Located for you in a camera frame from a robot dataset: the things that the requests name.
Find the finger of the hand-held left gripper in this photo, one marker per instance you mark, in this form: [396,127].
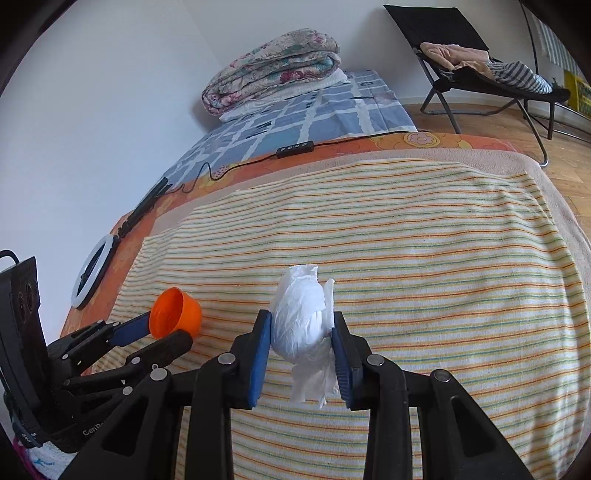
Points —
[161,348]
[131,328]

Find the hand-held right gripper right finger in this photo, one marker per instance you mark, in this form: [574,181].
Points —
[342,364]

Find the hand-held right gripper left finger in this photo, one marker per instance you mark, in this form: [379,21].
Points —
[258,364]

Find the orange plastic cup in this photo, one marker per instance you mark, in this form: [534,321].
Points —
[184,314]

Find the white tissue ball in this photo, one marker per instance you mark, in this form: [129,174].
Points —
[295,323]

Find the person's left forearm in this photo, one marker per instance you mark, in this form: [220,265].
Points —
[41,466]

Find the striped towel blanket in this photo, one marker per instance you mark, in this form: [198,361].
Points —
[415,277]

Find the black folded tripod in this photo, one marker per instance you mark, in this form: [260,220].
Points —
[147,201]

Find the orange floral bed sheet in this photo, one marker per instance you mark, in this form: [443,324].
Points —
[351,145]

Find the blue plaid bed sheet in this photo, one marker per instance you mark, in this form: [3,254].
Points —
[323,115]

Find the beige blanket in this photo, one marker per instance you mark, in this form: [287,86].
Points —
[549,189]

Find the folded floral quilt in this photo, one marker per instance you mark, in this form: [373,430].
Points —
[272,64]

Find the pink beige cloth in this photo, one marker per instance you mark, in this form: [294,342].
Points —
[443,53]

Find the grey striped cloth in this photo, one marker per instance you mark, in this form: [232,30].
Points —
[521,76]

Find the black folding chair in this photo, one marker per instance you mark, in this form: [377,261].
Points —
[434,23]

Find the yellow plastic crate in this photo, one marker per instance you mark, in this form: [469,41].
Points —
[579,92]

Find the green striped hanging towel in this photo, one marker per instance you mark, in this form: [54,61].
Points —
[556,46]

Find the black metal rack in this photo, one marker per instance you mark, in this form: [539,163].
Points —
[531,27]

